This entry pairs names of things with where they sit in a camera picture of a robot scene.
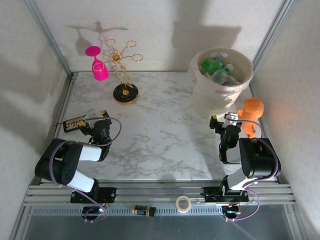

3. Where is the clear bottle green label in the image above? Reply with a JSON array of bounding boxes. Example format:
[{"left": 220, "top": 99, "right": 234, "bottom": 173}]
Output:
[{"left": 209, "top": 63, "right": 235, "bottom": 85}]

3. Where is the white round bin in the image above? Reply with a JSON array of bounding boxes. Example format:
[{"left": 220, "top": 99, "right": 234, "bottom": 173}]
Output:
[{"left": 187, "top": 46, "right": 255, "bottom": 120}]

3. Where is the black abacus box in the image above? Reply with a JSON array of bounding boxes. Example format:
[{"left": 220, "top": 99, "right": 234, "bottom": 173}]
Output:
[{"left": 62, "top": 116, "right": 87, "bottom": 133}]

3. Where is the orange plush toy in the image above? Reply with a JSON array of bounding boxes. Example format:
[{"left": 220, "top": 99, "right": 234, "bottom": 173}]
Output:
[{"left": 236, "top": 97, "right": 265, "bottom": 139}]

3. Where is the pink wine glass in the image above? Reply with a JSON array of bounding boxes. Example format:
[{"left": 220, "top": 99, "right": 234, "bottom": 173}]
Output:
[{"left": 84, "top": 45, "right": 110, "bottom": 82}]

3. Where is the small black controller board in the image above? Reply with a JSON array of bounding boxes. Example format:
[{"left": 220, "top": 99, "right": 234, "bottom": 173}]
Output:
[
  {"left": 221, "top": 204, "right": 242, "bottom": 216},
  {"left": 81, "top": 205, "right": 111, "bottom": 216}
]

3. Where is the white tape roll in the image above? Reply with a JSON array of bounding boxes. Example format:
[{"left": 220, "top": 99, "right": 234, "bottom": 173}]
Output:
[{"left": 174, "top": 195, "right": 193, "bottom": 214}]

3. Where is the black gold cylinder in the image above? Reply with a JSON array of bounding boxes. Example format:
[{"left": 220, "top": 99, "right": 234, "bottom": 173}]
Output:
[{"left": 131, "top": 204, "right": 156, "bottom": 218}]

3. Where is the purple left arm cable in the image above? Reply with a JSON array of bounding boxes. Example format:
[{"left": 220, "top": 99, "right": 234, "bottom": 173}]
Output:
[{"left": 48, "top": 117, "right": 123, "bottom": 223}]

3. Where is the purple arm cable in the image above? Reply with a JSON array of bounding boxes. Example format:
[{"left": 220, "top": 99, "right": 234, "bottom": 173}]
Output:
[
  {"left": 223, "top": 119, "right": 280, "bottom": 223},
  {"left": 48, "top": 117, "right": 123, "bottom": 223}
]

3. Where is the gold wire glass stand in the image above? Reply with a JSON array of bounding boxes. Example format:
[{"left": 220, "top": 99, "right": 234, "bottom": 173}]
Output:
[{"left": 100, "top": 38, "right": 144, "bottom": 105}]

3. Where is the aluminium side rail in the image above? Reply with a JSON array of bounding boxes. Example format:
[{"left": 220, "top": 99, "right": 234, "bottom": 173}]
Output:
[{"left": 37, "top": 71, "right": 77, "bottom": 185}]

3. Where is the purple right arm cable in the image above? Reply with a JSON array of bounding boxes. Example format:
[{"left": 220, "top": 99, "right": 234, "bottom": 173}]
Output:
[{"left": 223, "top": 119, "right": 280, "bottom": 223}]

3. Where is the slotted metal cable tray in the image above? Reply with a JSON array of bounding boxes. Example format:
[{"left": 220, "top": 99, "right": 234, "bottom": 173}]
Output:
[{"left": 31, "top": 206, "right": 226, "bottom": 217}]

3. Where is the aluminium mounting rail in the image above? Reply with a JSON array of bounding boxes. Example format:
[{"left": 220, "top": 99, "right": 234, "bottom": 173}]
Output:
[{"left": 22, "top": 180, "right": 298, "bottom": 208}]

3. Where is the aluminium frame post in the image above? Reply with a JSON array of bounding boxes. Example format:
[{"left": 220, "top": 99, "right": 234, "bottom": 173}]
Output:
[
  {"left": 23, "top": 0, "right": 74, "bottom": 78},
  {"left": 251, "top": 0, "right": 294, "bottom": 73}
]

